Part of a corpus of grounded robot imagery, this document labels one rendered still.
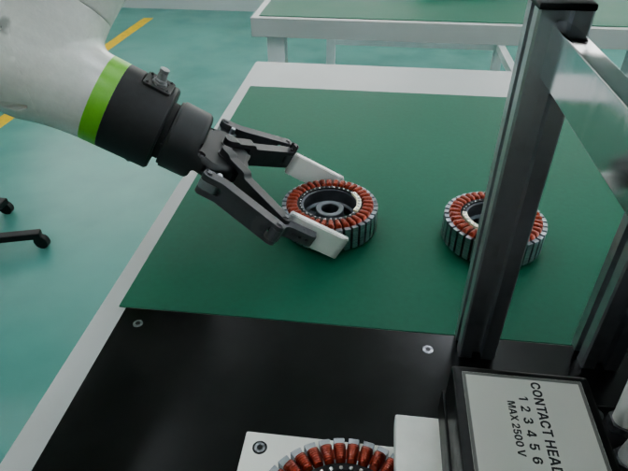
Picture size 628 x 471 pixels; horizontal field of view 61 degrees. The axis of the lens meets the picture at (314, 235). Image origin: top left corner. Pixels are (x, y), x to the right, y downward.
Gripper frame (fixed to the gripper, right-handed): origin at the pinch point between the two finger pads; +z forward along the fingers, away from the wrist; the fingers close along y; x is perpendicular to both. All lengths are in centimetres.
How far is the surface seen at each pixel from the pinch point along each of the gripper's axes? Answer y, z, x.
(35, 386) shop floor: 35, -25, 104
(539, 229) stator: -5.7, 18.8, -12.3
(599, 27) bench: 88, 62, -33
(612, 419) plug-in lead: -37.4, 4.4, -17.3
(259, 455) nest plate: -32.0, -5.2, 2.0
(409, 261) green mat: -6.7, 8.7, -2.3
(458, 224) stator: -4.8, 11.4, -8.0
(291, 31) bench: 96, -5, 9
